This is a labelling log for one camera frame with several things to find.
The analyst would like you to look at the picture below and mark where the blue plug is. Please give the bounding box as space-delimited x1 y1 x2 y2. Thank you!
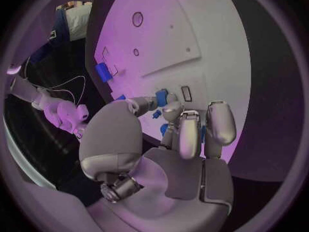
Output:
154 89 169 107

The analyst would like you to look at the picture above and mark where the white task board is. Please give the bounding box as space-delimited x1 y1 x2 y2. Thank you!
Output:
93 0 252 164

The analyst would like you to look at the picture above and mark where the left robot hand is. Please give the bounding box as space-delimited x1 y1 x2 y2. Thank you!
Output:
78 92 238 232

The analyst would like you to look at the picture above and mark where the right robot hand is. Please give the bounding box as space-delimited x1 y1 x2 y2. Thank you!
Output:
35 93 90 140

